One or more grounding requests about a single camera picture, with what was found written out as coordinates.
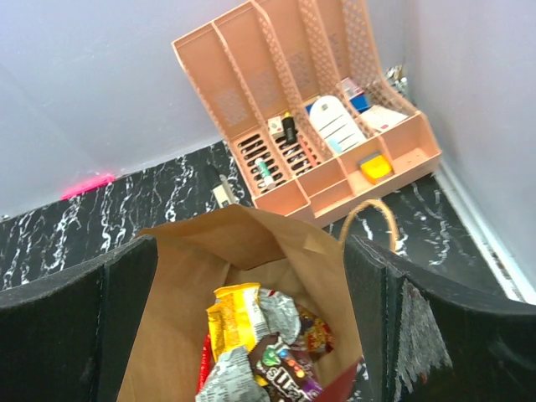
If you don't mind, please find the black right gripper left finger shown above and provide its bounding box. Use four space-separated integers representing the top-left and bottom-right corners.
1 235 157 401

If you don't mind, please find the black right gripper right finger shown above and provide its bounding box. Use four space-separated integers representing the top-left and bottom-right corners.
343 236 535 401

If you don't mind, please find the brown M&M's packet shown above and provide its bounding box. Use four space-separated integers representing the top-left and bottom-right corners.
248 332 323 401

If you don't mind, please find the red brown paper bag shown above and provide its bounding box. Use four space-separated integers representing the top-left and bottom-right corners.
118 204 367 401

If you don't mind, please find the silver snack wrapper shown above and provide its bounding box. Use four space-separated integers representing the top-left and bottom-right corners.
259 288 302 344
195 346 270 402

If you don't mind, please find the yellow snack packet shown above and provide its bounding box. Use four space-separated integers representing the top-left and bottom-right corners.
206 282 271 362

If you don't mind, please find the red snack packet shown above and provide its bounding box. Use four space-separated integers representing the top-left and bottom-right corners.
196 333 212 394

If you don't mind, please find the yellow sticky note pad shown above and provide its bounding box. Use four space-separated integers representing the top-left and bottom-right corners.
358 153 394 184

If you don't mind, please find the beige black stapler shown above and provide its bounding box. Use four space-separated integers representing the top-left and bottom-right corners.
204 164 238 209

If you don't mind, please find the green white tube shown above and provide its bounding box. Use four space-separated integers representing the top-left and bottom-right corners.
255 157 276 190

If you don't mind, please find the white blue product card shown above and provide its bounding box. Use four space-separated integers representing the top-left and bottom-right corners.
309 95 367 154

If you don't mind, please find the peach plastic file organizer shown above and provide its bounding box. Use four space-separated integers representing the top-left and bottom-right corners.
173 1 441 227

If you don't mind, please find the black yellow marker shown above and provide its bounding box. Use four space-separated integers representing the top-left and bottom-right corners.
281 112 297 145

